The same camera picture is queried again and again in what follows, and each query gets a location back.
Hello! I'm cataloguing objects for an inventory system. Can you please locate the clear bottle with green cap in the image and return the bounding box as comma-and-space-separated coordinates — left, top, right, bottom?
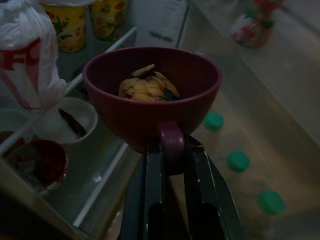
219, 150, 258, 191
199, 111, 230, 141
249, 189, 293, 233

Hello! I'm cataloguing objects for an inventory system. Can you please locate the white drink carton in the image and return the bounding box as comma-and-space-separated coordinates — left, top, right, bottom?
136, 0, 190, 49

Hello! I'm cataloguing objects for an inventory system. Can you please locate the red white patterned packet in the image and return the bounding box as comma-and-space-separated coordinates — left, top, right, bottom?
229, 0, 276, 50

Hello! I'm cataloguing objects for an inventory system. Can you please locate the purple ceramic cup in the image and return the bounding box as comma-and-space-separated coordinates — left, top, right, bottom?
81, 46, 223, 176

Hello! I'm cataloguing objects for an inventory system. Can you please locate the yellowish cooked food piece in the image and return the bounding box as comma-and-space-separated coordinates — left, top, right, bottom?
117, 63, 181, 101

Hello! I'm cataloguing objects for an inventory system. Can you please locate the white plastic KFC bag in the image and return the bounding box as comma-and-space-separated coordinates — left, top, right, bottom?
0, 0, 67, 112

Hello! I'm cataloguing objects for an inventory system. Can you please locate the white bowl with dark food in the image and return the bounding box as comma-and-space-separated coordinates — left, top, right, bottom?
31, 96, 99, 145

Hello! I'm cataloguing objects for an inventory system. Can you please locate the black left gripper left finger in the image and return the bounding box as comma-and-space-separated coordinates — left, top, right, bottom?
119, 141, 181, 240

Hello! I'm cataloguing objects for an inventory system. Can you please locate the dark grey fridge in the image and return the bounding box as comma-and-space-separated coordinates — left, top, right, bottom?
0, 0, 320, 240

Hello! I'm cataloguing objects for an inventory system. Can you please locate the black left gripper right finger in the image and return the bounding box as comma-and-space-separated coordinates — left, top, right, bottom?
183, 134, 247, 240

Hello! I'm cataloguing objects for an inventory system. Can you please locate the red bowl with leftovers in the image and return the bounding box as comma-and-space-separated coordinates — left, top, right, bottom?
9, 139, 70, 196

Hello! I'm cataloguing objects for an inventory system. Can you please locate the yellow instant noodle cup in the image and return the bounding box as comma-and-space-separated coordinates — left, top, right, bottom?
41, 0, 90, 54
89, 0, 128, 42

